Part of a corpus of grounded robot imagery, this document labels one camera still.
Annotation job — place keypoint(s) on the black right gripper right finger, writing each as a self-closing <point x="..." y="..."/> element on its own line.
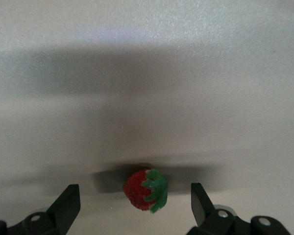
<point x="203" y="210"/>

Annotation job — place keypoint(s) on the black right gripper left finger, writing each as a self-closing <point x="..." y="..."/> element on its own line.
<point x="61" y="210"/>

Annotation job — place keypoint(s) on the red strawberry with green leaves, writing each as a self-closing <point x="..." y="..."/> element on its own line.
<point x="134" y="189"/>

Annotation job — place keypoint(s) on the brown table cloth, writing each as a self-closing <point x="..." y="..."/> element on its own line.
<point x="147" y="73"/>

